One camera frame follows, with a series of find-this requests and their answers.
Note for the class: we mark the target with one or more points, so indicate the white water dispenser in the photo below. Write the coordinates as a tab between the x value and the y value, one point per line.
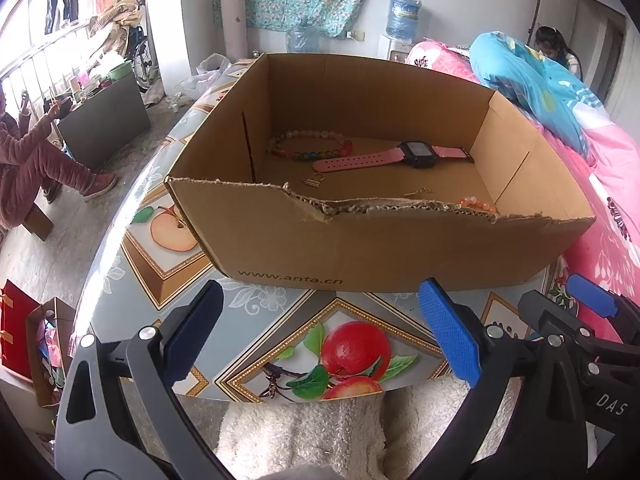
392	52

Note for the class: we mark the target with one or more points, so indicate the grey table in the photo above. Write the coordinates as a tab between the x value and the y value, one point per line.
110	120

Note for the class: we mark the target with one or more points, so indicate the empty blue water jug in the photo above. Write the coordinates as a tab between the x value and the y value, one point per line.
302	37

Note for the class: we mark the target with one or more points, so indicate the white wall socket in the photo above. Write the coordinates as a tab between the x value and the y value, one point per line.
356	35

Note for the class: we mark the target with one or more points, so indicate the blue printed quilt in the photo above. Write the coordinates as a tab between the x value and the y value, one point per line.
530	80

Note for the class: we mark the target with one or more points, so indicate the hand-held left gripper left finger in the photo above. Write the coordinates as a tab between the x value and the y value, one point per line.
195	330

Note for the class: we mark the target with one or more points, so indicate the blue water bottle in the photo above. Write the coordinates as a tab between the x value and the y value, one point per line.
404	17

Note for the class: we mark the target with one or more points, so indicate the pink blanket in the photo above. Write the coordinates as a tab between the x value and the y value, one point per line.
610	185

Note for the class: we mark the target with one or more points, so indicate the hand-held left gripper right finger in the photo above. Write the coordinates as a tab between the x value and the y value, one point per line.
450	335

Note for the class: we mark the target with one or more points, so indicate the small gold pendant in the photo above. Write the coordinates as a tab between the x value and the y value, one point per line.
417	193

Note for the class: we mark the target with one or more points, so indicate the pile of clothes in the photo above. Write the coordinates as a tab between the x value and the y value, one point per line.
117	20

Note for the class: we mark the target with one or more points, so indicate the brown cardboard box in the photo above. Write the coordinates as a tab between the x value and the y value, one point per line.
375	250

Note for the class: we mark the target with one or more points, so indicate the white paper roll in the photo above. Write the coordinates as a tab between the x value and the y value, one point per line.
234	20

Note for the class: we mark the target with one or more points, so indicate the dark hanging jacket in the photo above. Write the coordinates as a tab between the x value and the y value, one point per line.
62	0

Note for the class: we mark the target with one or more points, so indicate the small open cardboard box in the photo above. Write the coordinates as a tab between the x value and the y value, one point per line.
40	370

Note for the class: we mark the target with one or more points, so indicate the low wooden stool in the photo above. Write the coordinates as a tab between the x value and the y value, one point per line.
39	222

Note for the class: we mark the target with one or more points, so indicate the white plastic bag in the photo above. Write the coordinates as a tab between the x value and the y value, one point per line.
205	75

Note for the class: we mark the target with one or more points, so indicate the green basin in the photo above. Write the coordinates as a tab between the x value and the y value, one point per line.
120	71

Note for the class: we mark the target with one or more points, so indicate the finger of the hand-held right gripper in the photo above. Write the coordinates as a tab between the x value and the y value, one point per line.
542	312
592	295

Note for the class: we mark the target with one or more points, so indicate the red paper bag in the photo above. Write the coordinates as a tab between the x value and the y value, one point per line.
17	330

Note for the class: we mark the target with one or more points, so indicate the gold keyring charm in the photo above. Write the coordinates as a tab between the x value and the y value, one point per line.
314	183

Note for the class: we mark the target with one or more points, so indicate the wheelchair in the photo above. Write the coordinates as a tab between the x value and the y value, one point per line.
142	60

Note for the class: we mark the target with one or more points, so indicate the white fleece clothing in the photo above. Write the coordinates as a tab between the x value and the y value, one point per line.
300	435

